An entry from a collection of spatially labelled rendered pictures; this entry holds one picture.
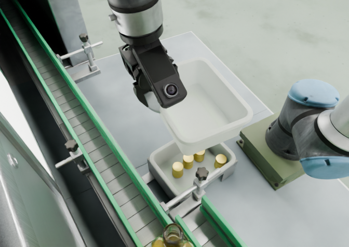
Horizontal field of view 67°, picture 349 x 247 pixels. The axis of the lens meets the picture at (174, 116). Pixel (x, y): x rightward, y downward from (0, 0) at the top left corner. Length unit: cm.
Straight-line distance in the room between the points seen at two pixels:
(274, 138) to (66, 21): 89
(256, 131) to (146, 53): 58
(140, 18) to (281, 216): 69
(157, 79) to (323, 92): 47
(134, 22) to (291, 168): 64
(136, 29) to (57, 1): 77
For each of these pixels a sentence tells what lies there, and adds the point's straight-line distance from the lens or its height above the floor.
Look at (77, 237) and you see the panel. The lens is 57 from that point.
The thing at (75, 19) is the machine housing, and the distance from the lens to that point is 121.
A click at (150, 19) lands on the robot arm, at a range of 40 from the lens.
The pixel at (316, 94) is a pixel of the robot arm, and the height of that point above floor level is 106.
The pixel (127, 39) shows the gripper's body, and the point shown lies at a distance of 43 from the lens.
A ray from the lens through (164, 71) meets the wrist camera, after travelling 43.
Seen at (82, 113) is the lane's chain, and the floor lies 88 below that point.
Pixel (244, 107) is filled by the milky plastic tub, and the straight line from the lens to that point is 57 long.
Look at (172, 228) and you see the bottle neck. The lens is 42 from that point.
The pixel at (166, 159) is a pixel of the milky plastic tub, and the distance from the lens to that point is 88.
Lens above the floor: 154
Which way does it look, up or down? 51 degrees down
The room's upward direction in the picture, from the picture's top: straight up
